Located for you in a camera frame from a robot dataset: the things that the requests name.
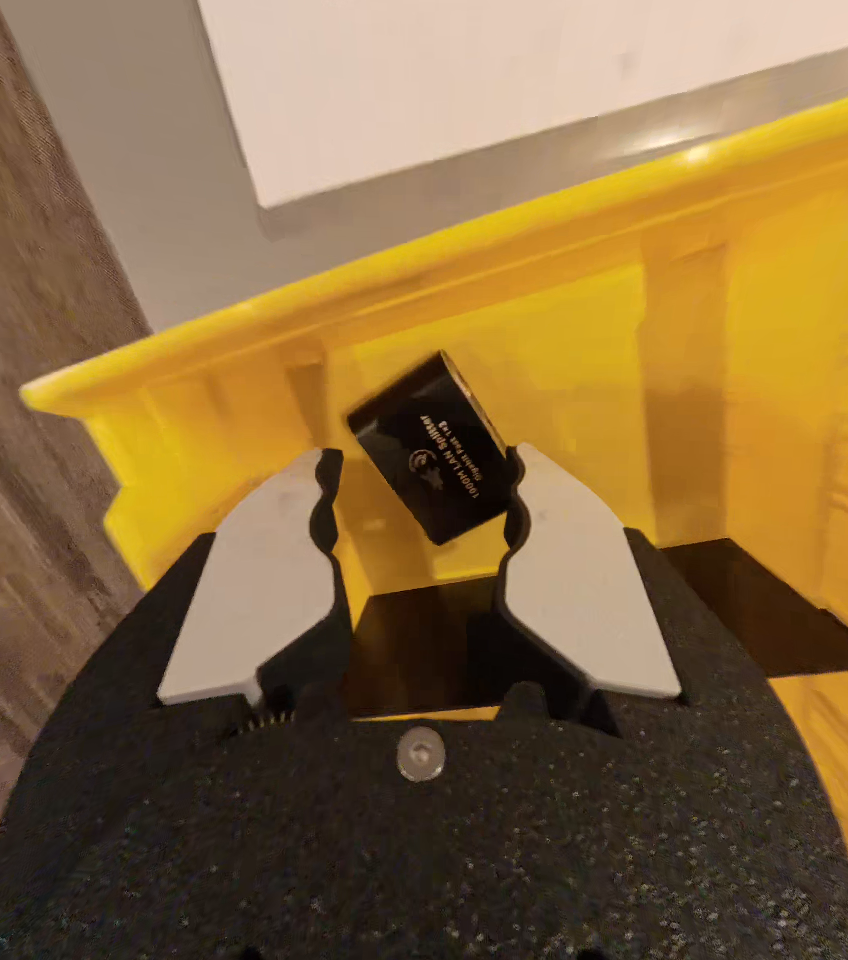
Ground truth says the black ethernet adapter hub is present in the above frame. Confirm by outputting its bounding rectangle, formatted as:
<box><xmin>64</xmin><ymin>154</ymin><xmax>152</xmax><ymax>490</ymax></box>
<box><xmin>346</xmin><ymin>350</ymin><xmax>520</xmax><ymax>546</ymax></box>

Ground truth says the yellow plastic bin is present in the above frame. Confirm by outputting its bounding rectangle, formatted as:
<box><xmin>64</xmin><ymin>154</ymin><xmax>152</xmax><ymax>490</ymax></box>
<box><xmin>19</xmin><ymin>83</ymin><xmax>848</xmax><ymax>960</ymax></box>

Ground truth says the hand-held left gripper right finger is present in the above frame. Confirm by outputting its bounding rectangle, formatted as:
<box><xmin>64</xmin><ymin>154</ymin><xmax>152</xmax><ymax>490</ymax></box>
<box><xmin>501</xmin><ymin>443</ymin><xmax>683</xmax><ymax>706</ymax></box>

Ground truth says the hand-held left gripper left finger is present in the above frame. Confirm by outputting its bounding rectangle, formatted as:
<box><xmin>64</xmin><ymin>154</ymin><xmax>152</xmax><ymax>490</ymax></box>
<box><xmin>157</xmin><ymin>447</ymin><xmax>353</xmax><ymax>709</ymax></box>

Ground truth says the black divider panel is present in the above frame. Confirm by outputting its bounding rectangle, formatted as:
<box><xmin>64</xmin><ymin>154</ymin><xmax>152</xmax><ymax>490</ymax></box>
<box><xmin>337</xmin><ymin>537</ymin><xmax>848</xmax><ymax>714</ymax></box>

